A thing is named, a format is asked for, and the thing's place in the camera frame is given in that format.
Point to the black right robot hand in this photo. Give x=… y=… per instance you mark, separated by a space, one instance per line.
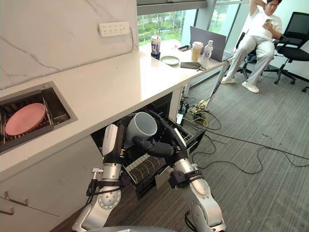
x=159 y=142

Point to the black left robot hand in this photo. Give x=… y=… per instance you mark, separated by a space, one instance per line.
x=113 y=142

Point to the grey cup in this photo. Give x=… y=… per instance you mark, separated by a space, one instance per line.
x=141 y=129

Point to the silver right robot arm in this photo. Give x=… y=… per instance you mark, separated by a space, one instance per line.
x=200 y=193

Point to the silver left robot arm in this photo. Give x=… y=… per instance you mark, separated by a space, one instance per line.
x=103 y=195

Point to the dishwasher rack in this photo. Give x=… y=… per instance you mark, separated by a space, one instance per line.
x=147 y=165

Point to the steel sink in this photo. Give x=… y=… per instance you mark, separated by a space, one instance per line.
x=33 y=113

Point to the black sink drying rack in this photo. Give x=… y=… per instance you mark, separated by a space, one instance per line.
x=26 y=120

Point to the drink cup with blue sleeve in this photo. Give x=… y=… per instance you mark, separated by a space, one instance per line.
x=155 y=47

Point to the yellow drink cup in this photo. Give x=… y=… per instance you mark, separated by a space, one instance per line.
x=196 y=51

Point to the floor power strip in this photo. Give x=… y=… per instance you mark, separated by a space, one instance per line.
x=201 y=106

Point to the green plate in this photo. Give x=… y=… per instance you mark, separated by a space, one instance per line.
x=170 y=60

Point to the dark pouch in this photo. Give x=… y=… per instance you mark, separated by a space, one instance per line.
x=192 y=65

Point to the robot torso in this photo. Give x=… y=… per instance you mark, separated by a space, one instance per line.
x=142 y=229

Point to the pink plate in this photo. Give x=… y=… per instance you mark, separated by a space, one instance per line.
x=25 y=119

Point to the black smartphone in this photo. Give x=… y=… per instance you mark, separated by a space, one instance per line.
x=184 y=47

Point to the clear water bottle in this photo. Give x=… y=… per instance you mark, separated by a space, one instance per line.
x=207 y=52

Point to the grey laptop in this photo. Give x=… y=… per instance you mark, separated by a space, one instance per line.
x=210 y=44

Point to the white power strip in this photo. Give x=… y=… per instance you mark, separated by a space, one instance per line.
x=114 y=28

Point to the black office chair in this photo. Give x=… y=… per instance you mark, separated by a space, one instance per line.
x=289 y=43
x=246 y=58

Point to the person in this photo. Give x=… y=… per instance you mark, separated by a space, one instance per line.
x=256 y=43

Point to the phone in person's hand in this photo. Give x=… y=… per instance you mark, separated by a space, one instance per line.
x=268 y=22

